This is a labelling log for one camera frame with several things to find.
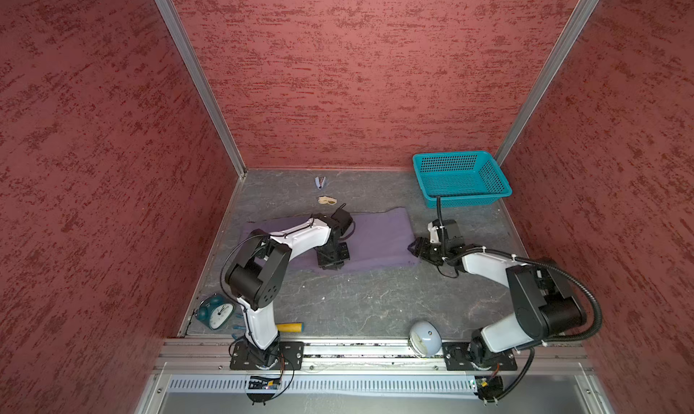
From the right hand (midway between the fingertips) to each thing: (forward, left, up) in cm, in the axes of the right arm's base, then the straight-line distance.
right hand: (412, 254), depth 93 cm
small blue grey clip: (+35, +35, +1) cm, 49 cm away
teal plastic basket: (+36, -28, -1) cm, 46 cm away
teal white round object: (-19, +62, +5) cm, 65 cm away
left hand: (-5, +26, +1) cm, 26 cm away
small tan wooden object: (+26, +32, 0) cm, 41 cm away
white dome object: (-28, +2, +6) cm, 29 cm away
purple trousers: (+7, +11, 0) cm, 13 cm away
